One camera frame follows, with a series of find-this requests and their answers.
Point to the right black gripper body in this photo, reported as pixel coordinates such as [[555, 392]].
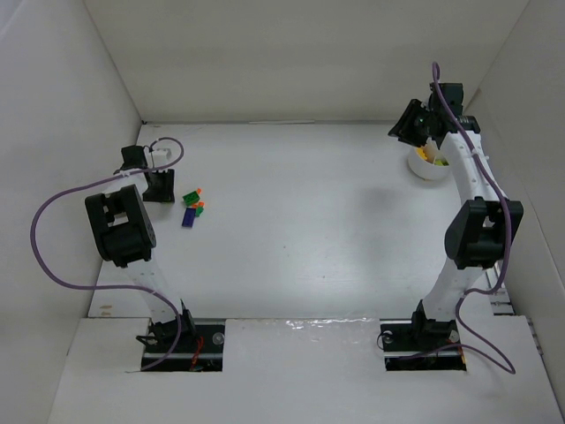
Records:
[[407, 122]]

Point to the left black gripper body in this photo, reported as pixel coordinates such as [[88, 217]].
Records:
[[160, 186]]

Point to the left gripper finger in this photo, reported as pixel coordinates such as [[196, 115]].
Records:
[[152, 193], [168, 180]]

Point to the yellow lego plate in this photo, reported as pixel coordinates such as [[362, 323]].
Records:
[[422, 154]]

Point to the dark green lego brick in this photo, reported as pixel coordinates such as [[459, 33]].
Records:
[[191, 198]]

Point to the lime green lego brick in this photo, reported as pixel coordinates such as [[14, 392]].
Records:
[[440, 163]]

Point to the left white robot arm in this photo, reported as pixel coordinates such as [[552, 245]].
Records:
[[124, 235]]

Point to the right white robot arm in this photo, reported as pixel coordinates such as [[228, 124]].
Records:
[[480, 234]]

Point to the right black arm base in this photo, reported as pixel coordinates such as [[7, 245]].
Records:
[[412, 346]]

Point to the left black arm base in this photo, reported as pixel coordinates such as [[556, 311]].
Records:
[[200, 354]]

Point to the purple lego brick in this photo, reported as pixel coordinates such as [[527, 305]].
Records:
[[189, 218]]

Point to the white divided round container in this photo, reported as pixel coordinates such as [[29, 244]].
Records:
[[426, 170]]

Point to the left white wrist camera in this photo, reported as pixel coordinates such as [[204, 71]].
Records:
[[161, 156]]

